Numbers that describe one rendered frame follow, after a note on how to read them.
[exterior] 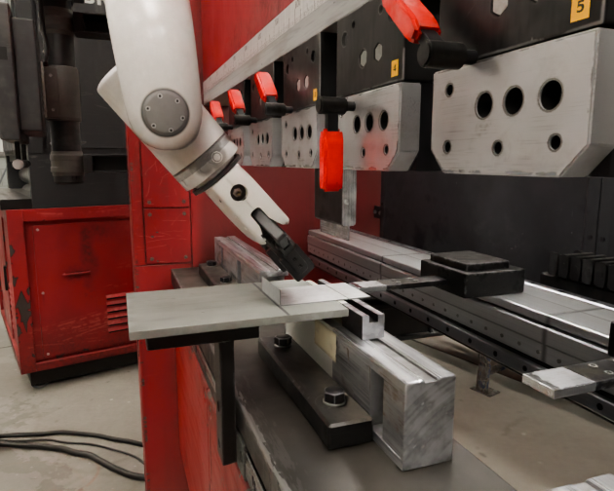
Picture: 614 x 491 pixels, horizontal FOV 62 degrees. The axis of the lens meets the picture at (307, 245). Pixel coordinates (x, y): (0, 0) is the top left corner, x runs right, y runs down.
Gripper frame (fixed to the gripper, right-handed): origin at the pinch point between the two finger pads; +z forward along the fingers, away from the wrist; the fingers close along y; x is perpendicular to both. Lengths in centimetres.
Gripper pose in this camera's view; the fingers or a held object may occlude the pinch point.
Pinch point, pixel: (290, 260)
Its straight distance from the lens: 69.9
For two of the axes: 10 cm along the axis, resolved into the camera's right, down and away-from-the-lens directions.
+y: -3.4, -1.5, 9.3
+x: -7.2, 6.8, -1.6
